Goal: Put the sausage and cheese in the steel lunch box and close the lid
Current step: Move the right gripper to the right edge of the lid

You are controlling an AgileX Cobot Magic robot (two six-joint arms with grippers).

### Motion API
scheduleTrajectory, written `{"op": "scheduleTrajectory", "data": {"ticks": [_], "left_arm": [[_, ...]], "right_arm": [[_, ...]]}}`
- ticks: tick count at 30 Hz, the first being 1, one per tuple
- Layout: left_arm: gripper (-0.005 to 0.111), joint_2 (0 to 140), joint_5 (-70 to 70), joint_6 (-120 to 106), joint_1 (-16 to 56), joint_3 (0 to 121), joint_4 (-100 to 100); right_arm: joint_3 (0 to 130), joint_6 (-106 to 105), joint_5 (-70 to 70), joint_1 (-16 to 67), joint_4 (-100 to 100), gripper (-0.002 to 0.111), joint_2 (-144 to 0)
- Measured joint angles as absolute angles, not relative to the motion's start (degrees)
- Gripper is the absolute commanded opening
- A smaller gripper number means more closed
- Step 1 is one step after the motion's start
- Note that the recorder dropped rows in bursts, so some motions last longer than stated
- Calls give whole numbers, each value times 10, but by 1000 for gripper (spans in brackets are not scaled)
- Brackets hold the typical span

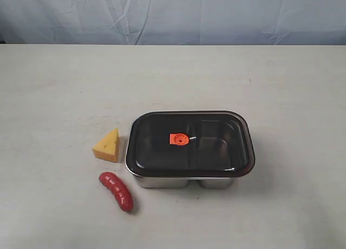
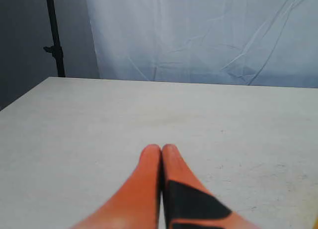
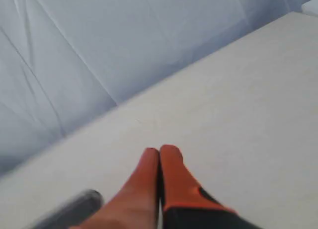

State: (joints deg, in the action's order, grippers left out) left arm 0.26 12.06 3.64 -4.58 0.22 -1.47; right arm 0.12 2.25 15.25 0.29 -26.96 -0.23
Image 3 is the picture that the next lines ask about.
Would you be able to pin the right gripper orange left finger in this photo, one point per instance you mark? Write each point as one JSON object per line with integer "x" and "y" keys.
{"x": 136, "y": 205}

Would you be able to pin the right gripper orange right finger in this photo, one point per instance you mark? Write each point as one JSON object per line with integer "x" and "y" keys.
{"x": 185, "y": 204}

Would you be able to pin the dark blurred cylinder object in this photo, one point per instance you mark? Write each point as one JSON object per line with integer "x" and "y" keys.
{"x": 73, "y": 212}

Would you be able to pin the blue-grey backdrop cloth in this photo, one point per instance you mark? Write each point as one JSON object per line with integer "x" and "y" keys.
{"x": 65, "y": 62}

